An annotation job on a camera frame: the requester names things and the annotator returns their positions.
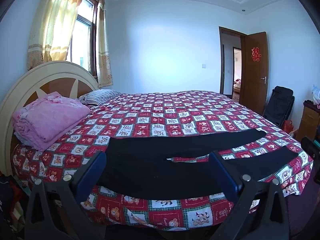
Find red paper door decoration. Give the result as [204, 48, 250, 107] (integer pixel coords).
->
[251, 46, 262, 62]

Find black pants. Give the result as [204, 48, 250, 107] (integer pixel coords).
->
[96, 128, 299, 200]

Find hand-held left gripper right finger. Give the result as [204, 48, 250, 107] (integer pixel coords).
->
[209, 151, 290, 240]

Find wide yellow curtain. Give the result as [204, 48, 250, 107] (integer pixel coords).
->
[27, 0, 89, 71]

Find black folding chair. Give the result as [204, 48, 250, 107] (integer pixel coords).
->
[262, 86, 294, 128]

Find cream and wood headboard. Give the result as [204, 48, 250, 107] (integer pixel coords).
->
[0, 60, 100, 178]

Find folded pink blanket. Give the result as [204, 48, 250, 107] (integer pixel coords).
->
[12, 92, 91, 152]

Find wooden cabinet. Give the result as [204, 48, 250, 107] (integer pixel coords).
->
[295, 100, 320, 143]

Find brown wooden door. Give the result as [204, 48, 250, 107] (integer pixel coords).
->
[239, 32, 270, 115]

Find striped pillow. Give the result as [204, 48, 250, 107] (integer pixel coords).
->
[79, 89, 122, 105]

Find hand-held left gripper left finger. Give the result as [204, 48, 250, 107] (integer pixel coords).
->
[24, 151, 107, 240]

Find pile of dark clothes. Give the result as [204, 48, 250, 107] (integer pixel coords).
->
[0, 171, 33, 240]

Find window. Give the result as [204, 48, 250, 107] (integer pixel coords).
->
[66, 0, 98, 77]

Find narrow yellow curtain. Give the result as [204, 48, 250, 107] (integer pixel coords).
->
[96, 0, 114, 88]

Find bed with red patchwork cover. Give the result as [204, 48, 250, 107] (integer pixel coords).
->
[11, 90, 314, 230]

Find brown door frame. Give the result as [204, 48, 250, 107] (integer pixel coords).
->
[219, 26, 248, 96]

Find clear plastic bag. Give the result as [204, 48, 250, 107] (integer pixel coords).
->
[311, 84, 320, 105]

